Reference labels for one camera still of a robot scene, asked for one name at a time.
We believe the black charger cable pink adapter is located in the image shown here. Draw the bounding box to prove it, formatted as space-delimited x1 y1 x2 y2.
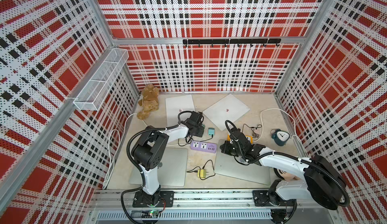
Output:
242 124 263 135

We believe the black charger cable yellow adapter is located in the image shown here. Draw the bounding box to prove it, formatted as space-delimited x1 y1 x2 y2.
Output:
186 159 216 181

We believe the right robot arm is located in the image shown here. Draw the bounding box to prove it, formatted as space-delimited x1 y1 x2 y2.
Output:
220 128 350 210

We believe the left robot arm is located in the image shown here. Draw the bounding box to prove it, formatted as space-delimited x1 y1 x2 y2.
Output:
126 111 205 201

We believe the silver laptop front right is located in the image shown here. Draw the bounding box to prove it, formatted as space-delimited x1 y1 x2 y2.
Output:
215 139 271 185

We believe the silver laptop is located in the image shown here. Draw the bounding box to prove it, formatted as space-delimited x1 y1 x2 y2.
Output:
215 139 271 185
128 147 188 187

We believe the white laptop left back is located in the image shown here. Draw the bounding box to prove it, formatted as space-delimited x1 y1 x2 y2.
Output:
165 95 195 126

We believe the white laptop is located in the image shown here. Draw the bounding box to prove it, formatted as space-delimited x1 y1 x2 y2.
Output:
165 95 195 126
203 94 250 131

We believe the white laptop right back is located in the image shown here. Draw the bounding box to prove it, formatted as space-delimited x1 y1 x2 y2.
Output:
203 94 250 131

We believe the silver laptop front left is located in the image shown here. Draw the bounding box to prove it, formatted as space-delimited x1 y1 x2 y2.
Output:
128 147 188 187

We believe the yellow power strip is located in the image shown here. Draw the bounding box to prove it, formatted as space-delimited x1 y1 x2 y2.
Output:
227 134 253 144

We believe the purple power strip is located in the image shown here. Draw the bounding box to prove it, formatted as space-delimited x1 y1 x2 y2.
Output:
190 141 217 153

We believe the teal alarm clock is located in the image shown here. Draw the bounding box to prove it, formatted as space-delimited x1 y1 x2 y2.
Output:
271 129 291 146

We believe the brown teddy bear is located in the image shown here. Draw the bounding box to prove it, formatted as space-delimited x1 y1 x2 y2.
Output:
137 84 159 120

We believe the pink pig plush toy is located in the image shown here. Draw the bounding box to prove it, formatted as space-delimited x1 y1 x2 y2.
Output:
273 168 301 182

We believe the white power cable right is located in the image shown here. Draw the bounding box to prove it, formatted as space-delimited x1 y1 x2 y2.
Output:
255 108 326 188

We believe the white power cable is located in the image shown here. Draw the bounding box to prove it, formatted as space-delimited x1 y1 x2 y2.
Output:
102 112 194 190
255 108 326 188

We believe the white power cable left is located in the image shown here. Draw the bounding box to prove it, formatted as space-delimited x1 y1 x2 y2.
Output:
102 112 194 190

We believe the black hook rail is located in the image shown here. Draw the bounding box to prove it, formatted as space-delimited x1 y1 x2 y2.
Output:
182 38 282 45

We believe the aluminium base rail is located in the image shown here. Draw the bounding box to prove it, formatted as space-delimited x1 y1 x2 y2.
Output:
84 189 345 224

